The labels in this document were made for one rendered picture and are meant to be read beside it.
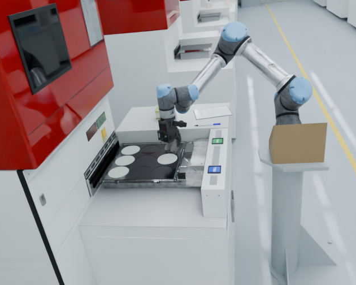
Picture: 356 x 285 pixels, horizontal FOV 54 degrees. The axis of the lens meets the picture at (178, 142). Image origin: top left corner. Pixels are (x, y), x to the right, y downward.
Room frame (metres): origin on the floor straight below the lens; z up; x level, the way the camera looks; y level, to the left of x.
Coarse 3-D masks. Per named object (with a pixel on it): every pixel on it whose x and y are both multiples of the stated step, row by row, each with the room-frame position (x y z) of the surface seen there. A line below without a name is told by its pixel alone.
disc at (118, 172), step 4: (116, 168) 1.49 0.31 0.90; (120, 168) 1.49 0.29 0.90; (124, 168) 1.48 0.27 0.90; (108, 172) 1.46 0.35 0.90; (112, 172) 1.45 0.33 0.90; (116, 172) 1.45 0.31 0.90; (120, 172) 1.44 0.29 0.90; (124, 172) 1.44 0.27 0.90; (112, 176) 1.42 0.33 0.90; (116, 176) 1.41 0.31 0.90; (120, 176) 1.41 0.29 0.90
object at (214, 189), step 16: (224, 128) 1.66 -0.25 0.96; (208, 144) 1.50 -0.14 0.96; (224, 144) 1.48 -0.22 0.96; (208, 160) 1.35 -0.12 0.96; (224, 160) 1.34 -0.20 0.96; (208, 176) 1.22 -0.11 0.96; (224, 176) 1.21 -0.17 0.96; (208, 192) 1.13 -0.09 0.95; (224, 192) 1.12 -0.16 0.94; (208, 208) 1.13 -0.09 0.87; (224, 208) 1.12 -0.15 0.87
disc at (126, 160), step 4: (124, 156) 1.60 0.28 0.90; (128, 156) 1.60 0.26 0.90; (132, 156) 1.59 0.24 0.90; (116, 160) 1.57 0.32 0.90; (120, 160) 1.57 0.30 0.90; (124, 160) 1.56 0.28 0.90; (128, 160) 1.56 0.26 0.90; (132, 160) 1.55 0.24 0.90; (116, 164) 1.53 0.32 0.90; (120, 164) 1.53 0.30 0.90; (124, 164) 1.52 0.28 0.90; (128, 164) 1.52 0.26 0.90
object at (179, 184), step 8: (104, 184) 1.45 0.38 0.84; (112, 184) 1.44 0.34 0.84; (120, 184) 1.43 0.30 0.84; (128, 184) 1.42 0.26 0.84; (136, 184) 1.41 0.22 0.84; (144, 184) 1.41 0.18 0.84; (152, 184) 1.40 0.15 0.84; (160, 184) 1.39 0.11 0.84; (168, 184) 1.38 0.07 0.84; (176, 184) 1.37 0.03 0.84; (184, 184) 1.37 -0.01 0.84
